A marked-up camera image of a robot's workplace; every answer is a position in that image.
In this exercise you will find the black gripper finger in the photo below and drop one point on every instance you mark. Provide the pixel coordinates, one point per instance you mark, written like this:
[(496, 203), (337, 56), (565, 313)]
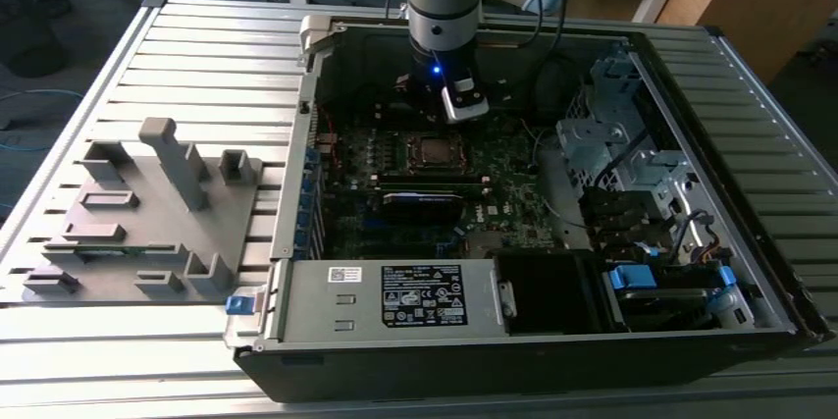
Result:
[(427, 107)]

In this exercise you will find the silver green CPU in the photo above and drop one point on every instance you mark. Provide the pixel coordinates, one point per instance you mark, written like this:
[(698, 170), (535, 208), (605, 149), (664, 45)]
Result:
[(437, 151)]

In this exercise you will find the CPU socket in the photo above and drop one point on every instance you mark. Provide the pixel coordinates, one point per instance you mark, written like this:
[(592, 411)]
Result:
[(439, 168)]

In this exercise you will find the RAM slot black clips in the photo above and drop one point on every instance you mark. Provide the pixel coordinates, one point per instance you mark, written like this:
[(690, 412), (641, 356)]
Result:
[(428, 173), (428, 184)]

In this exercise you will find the RAM slot white clips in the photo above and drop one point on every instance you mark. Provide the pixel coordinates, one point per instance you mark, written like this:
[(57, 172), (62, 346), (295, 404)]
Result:
[(428, 189), (428, 178)]

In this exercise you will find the silver ethernet port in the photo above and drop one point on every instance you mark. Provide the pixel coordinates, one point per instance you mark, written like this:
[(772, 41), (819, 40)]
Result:
[(327, 137)]

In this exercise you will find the grey case latch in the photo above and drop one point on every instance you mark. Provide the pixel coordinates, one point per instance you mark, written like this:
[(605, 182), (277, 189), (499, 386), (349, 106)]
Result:
[(312, 31)]

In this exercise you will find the black expansion card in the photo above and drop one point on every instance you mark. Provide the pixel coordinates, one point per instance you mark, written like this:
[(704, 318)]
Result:
[(421, 210)]

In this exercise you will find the green motherboard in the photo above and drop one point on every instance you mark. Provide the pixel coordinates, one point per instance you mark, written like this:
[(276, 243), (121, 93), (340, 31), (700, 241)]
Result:
[(516, 203)]

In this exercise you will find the silver drive cage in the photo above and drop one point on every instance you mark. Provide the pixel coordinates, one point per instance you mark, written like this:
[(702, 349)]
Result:
[(588, 137)]

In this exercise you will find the small chipset heatsink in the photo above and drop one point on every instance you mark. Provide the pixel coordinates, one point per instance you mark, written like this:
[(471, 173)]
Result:
[(484, 244)]

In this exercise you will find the silver power supply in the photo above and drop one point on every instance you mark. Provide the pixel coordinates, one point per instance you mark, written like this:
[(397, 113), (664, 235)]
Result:
[(313, 306)]

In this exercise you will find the hard disk in blue carrier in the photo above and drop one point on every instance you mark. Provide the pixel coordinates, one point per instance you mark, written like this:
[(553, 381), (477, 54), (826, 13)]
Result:
[(631, 276)]

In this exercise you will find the grey parts rack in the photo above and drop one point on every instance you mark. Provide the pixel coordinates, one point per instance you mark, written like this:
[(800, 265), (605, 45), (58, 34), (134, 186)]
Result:
[(162, 223)]

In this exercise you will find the blue plastic latch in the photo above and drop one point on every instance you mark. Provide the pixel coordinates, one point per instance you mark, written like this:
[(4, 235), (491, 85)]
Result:
[(239, 305)]

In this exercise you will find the black PC case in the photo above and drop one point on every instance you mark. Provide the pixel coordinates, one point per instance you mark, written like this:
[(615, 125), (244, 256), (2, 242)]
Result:
[(457, 375)]

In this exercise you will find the green RAM stick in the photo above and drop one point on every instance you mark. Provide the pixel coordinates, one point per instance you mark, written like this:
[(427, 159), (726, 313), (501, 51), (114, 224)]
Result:
[(108, 252)]

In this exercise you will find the blue disk carrier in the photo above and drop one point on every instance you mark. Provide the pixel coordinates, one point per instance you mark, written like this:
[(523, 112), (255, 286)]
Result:
[(724, 276)]

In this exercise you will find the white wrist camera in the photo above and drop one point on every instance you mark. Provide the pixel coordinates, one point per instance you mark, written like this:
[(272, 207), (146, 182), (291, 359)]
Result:
[(464, 112)]

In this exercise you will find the blue bracket clip row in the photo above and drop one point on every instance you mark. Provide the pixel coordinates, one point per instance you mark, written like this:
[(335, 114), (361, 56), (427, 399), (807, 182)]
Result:
[(309, 156)]

